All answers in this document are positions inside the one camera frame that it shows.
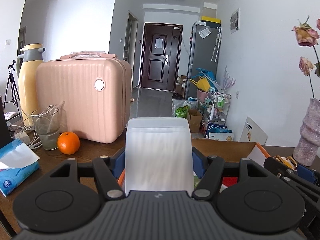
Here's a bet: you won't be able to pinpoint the pink suitcase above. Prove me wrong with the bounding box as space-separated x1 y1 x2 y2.
36 51 132 144

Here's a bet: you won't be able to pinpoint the white translucent plastic box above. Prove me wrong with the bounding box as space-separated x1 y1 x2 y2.
124 117 194 194

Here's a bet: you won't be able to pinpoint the yellow thermos jug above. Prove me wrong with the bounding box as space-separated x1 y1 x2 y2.
16 43 45 127

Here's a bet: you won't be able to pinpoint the dark brown entrance door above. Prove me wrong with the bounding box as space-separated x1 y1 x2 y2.
139 23 183 92

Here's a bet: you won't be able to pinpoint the wire storage rack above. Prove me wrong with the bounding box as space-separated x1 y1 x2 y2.
204 92 232 128

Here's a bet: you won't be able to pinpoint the green plastic bag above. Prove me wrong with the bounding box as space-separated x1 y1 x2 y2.
171 99 198 118

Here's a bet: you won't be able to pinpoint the red cardboard pumpkin box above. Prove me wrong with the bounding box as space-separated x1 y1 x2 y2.
118 138 270 194

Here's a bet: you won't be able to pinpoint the blue tissue pack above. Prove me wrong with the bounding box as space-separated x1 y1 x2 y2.
0 139 40 197

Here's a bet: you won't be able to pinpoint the orange fruit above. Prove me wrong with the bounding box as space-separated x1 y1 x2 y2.
57 132 80 155

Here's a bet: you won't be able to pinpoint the dried pink roses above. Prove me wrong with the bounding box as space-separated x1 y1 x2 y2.
292 16 320 99

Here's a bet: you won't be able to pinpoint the pink textured vase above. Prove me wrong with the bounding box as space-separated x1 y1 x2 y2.
293 98 320 166

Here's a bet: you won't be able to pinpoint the small cardboard box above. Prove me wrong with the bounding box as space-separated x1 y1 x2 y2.
187 109 202 133

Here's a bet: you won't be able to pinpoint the black camera tripod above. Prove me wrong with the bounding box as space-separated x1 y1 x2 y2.
3 60 21 121

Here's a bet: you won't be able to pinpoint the white leaning board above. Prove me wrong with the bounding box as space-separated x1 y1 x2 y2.
240 116 268 145

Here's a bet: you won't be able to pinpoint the clear glass cup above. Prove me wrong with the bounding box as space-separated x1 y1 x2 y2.
30 101 65 151

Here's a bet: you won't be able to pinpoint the grey refrigerator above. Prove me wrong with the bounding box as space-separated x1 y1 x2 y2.
185 21 221 99

